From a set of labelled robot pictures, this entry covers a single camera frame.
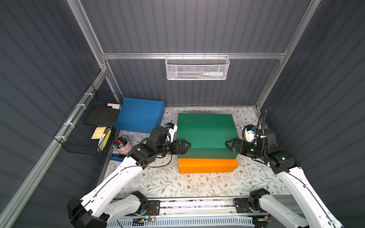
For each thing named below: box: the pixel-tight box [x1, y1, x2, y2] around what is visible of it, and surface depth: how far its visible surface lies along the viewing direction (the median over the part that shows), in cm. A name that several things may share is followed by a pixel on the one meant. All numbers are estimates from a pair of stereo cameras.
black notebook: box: [83, 105, 121, 128], surface depth 77 cm
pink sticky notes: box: [106, 103, 121, 107], surface depth 86 cm
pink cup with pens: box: [111, 136, 133, 155], surface depth 86 cm
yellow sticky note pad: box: [91, 126, 107, 140], surface depth 74 cm
